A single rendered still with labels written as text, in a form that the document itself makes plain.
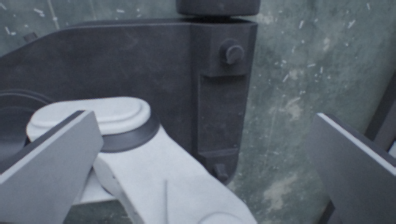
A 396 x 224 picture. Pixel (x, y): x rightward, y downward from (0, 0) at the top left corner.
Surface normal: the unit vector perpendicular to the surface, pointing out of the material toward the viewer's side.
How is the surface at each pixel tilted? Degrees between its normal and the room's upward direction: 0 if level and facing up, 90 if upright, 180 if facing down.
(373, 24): 0
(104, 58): 0
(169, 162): 90
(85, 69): 0
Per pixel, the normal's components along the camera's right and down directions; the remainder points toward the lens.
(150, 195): 0.00, -0.86
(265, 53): 0.18, 0.51
